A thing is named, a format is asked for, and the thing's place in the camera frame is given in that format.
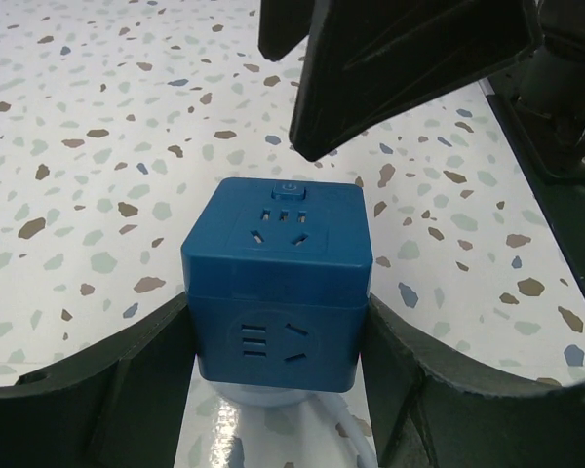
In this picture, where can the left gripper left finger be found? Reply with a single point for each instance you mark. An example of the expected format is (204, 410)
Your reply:
(117, 403)

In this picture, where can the blue cube socket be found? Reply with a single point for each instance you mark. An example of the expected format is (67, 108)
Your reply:
(277, 277)

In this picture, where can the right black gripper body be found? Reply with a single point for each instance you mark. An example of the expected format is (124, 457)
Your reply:
(550, 82)

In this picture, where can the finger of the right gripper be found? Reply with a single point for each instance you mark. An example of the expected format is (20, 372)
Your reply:
(282, 25)
(368, 61)

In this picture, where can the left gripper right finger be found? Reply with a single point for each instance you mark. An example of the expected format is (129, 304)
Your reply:
(432, 406)

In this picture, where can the blue round socket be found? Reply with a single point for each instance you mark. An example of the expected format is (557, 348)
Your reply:
(261, 396)

